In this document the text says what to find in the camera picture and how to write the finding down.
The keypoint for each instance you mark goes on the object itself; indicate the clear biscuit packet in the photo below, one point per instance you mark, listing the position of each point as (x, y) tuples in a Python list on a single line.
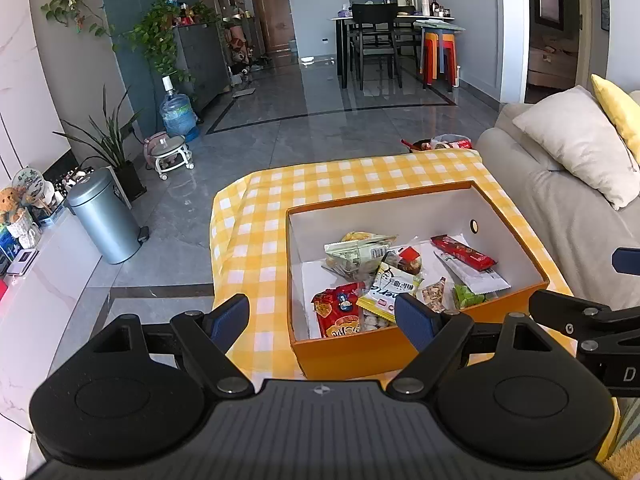
[(350, 257)]

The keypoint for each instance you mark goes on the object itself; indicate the round paper fan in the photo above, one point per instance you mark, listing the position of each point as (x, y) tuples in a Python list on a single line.
[(27, 180)]

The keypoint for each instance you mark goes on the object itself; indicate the small white rolling stool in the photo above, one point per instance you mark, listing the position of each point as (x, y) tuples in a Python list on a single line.
[(170, 155)]

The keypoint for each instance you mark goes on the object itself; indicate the yellow pink plush rug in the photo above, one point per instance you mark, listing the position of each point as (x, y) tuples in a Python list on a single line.
[(625, 450)]

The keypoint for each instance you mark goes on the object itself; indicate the white plastic bag with wrappers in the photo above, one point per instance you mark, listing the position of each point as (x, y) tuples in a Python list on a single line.
[(450, 141)]

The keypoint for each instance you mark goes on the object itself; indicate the silver pedal trash can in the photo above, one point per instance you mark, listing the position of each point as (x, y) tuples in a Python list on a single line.
[(100, 220)]

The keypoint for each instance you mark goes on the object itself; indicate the potted long-leaf plant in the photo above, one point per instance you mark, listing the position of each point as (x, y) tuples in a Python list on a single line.
[(112, 150)]

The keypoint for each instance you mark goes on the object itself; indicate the plush toys on floor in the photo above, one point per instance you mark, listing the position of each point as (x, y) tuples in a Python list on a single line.
[(239, 50)]

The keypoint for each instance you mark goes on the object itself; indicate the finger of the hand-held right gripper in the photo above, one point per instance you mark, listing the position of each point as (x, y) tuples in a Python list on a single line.
[(560, 307), (627, 261)]

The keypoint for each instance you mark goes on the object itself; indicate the grey cabinet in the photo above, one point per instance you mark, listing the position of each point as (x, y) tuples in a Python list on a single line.
[(205, 65)]

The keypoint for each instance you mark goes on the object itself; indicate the trailing ivy on wall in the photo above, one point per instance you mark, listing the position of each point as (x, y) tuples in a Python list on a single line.
[(70, 10)]

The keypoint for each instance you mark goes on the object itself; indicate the black dining chair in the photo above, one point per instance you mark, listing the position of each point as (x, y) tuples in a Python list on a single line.
[(375, 25)]

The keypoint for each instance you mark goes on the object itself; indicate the long red wafer bar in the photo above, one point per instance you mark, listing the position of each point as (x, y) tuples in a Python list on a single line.
[(462, 252)]

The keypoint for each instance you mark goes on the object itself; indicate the stack of orange stools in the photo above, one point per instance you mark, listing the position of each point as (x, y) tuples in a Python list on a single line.
[(440, 55)]

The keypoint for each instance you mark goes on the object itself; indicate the mixed nut packet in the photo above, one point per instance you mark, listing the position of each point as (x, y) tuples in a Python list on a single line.
[(432, 294)]

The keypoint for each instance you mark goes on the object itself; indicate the blue water jug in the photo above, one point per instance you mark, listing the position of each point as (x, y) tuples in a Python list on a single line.
[(177, 112)]

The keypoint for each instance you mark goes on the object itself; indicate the red chip bag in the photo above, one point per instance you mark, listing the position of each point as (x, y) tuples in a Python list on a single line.
[(340, 312)]

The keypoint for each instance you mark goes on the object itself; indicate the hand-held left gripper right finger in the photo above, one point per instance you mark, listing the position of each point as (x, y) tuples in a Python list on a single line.
[(417, 320)]

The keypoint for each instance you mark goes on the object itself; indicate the brown wooden door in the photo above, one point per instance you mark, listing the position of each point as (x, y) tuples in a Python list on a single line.
[(272, 10)]

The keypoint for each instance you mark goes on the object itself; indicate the yellow checked tablecloth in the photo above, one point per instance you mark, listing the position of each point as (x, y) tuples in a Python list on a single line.
[(250, 240)]

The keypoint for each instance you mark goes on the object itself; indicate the trailing ivy on cabinet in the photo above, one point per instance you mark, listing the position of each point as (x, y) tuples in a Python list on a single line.
[(160, 35)]

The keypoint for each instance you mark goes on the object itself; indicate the yellow white cartoon packet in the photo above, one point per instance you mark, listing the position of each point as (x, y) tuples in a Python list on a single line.
[(387, 290)]

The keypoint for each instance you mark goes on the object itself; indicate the small white box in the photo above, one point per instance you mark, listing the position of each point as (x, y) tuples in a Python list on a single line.
[(22, 261)]

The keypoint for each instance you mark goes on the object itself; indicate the plush bear bouquet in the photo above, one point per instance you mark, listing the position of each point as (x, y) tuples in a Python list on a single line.
[(15, 210)]

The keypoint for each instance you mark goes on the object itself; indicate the clear packet of white balls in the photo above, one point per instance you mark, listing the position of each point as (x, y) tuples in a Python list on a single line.
[(372, 321)]

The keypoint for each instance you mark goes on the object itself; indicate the dining table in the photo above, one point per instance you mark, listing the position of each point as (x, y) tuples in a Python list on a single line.
[(435, 22)]

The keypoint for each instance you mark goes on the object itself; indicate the beige pillow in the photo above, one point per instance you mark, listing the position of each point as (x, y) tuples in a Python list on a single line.
[(575, 140)]

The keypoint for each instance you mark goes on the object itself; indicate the small green snack packet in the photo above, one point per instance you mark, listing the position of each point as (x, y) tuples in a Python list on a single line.
[(467, 296)]

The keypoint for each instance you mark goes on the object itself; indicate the white low console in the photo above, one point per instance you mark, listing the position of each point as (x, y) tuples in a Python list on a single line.
[(60, 300)]

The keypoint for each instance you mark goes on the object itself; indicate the small red packet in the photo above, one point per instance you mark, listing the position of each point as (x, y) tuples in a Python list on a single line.
[(410, 260)]

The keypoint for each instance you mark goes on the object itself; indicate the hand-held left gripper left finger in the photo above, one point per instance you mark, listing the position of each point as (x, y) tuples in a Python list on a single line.
[(227, 317)]

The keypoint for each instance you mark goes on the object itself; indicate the orange cardboard box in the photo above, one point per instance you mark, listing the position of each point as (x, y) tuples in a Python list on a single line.
[(350, 355)]

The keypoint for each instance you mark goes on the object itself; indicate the yellow pillow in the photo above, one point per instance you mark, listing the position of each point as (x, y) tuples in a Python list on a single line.
[(620, 110)]

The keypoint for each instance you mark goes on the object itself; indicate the grey sofa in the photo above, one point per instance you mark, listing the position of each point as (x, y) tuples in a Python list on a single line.
[(565, 220)]

